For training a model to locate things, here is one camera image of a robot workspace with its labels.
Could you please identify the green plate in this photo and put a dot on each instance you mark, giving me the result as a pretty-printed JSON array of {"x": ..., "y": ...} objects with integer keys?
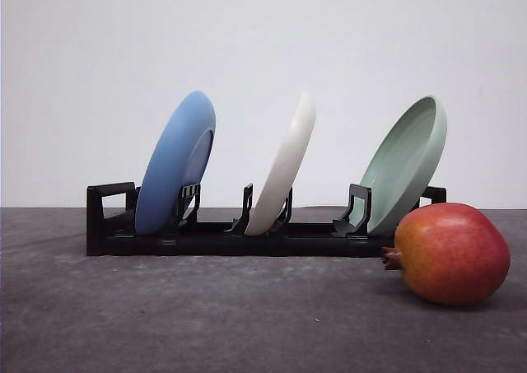
[{"x": 403, "y": 165}]

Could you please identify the white plate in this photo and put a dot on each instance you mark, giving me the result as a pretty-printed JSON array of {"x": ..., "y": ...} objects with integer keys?
[{"x": 284, "y": 169}]

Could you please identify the red pomegranate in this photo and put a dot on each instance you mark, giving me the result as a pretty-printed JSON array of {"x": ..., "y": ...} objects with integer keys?
[{"x": 451, "y": 254}]

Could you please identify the black dish rack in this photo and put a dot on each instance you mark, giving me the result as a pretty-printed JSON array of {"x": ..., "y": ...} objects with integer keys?
[{"x": 112, "y": 213}]

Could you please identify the blue plate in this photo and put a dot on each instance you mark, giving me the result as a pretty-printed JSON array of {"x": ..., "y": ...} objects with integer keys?
[{"x": 178, "y": 159}]

